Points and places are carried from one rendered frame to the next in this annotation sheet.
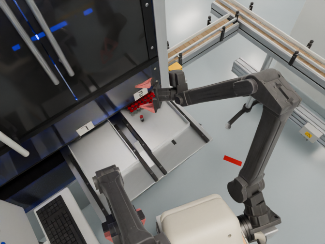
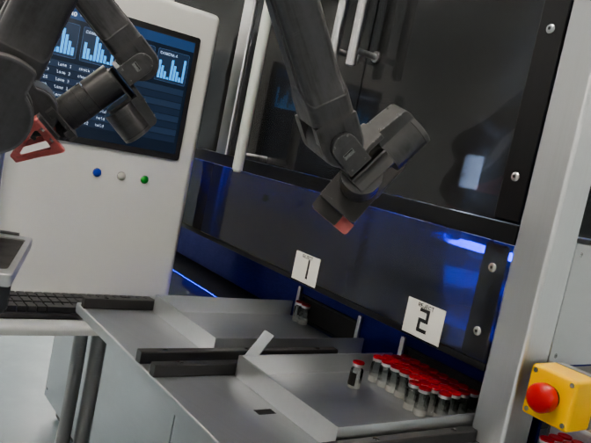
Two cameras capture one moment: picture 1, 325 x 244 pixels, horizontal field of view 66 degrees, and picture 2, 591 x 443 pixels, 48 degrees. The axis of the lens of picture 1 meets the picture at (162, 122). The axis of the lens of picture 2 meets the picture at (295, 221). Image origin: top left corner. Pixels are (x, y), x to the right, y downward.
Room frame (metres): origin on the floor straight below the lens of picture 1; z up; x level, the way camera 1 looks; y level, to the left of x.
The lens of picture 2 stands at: (0.47, -0.96, 1.25)
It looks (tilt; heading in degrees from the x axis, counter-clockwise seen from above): 6 degrees down; 85
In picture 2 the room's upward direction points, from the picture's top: 12 degrees clockwise
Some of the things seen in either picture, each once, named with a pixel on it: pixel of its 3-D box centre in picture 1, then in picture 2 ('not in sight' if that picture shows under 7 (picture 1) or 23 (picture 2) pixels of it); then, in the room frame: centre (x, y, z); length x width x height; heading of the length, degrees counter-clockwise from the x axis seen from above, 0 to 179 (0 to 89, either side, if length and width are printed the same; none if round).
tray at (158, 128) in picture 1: (152, 116); (368, 393); (0.73, 0.05, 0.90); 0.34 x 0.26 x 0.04; 31
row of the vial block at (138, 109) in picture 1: (143, 105); (407, 386); (0.80, 0.10, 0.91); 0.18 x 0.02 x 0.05; 121
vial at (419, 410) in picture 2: not in sight; (422, 401); (0.81, 0.04, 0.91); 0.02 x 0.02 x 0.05
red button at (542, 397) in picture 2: not in sight; (543, 397); (0.92, -0.12, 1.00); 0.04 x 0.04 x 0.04; 31
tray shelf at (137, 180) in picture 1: (135, 144); (271, 370); (0.58, 0.16, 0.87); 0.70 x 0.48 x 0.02; 121
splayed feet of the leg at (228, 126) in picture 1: (245, 110); not in sight; (1.17, -0.80, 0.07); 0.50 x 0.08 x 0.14; 121
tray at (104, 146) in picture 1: (100, 151); (258, 324); (0.55, 0.34, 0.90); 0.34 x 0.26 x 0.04; 31
